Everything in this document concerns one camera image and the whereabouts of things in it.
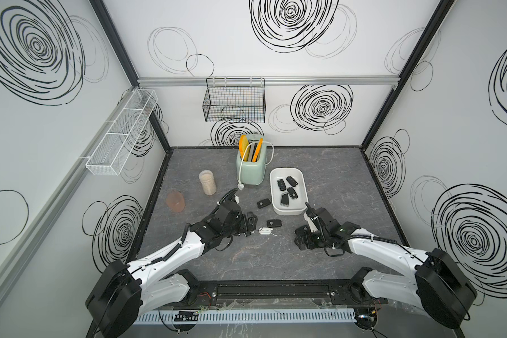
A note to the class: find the black key with buttons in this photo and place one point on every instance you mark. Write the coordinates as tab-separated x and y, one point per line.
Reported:
291	181

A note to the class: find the black silver key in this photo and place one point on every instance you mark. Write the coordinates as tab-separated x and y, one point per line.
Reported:
285	199

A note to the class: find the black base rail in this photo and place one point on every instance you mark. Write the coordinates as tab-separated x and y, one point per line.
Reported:
335	292

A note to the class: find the green toaster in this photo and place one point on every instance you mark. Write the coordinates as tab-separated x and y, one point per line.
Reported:
248	172

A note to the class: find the beige textured cup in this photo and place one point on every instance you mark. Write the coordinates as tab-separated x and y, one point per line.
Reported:
207	180

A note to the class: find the orange toast slice right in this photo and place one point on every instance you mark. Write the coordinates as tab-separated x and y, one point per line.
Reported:
257	150

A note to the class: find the black VW key bottom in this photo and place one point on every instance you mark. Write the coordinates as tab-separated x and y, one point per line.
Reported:
292	193

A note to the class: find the black VW key middle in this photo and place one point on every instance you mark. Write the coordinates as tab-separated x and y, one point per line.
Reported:
274	223

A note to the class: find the white mesh wall shelf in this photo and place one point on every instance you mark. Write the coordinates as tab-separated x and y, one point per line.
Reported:
129	134

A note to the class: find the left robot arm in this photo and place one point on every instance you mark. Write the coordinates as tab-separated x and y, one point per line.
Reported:
126	290

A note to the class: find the black vw key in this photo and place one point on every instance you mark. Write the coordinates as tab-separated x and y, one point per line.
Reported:
274	223
292	193
263	203

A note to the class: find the white storage box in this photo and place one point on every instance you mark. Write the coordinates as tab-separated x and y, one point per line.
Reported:
296	206

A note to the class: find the yellow toast slice left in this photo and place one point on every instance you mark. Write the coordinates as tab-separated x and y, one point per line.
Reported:
243	146

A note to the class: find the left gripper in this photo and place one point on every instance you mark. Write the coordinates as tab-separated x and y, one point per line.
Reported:
251	222

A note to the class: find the black wire basket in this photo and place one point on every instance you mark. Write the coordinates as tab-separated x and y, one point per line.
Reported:
235	97

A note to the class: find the black VW key upper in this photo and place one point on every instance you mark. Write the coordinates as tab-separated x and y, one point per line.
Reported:
263	203

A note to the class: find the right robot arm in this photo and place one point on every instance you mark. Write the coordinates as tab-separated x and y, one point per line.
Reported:
430	281

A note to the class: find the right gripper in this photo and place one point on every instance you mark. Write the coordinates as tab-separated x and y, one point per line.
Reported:
307	243

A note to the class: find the grey slotted cable duct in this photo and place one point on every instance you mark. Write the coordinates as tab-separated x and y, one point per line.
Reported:
248	316

